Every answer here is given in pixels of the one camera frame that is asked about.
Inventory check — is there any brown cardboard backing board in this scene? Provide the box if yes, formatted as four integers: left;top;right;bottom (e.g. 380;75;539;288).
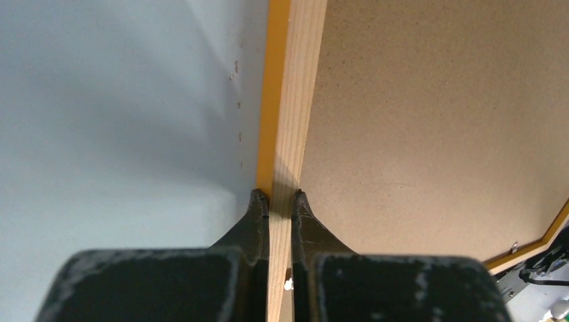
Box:
278;0;569;322

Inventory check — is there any orange wooden picture frame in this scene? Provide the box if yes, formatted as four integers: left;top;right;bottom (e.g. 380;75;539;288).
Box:
257;1;568;321

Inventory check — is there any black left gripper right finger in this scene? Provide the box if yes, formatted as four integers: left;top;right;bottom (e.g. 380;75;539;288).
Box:
291;191;511;321

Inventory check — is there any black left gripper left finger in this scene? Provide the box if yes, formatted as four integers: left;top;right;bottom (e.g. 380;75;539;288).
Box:
36;189;269;321

